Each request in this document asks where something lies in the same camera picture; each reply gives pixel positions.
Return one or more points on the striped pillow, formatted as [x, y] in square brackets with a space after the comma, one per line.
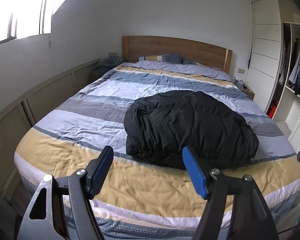
[170, 58]

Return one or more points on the black puffer jacket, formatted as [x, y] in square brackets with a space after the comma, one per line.
[159, 127]

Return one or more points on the blue-grey cloth beside bed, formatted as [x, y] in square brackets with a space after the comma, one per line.
[103, 66]

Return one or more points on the wall socket plate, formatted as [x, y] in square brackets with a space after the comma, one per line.
[241, 71]

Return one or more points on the red object in wardrobe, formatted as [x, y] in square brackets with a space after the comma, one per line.
[272, 109]

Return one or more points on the beige radiator cover cabinet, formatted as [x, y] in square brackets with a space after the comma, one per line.
[24, 112]

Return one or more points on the hanging clothes in wardrobe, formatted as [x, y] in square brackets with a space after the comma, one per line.
[289, 71]

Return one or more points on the window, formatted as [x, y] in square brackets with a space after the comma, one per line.
[17, 12]

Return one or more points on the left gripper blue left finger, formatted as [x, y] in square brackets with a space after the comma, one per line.
[97, 171]

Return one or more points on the white wardrobe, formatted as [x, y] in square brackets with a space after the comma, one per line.
[274, 68]

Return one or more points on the wooden nightstand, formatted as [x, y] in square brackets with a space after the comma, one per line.
[247, 91]

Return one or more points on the wooden headboard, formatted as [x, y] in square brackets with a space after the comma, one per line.
[207, 54]

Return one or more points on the striped duvet on bed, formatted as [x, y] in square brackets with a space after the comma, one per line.
[140, 199]

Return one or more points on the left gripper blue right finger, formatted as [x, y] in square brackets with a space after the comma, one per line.
[198, 170]

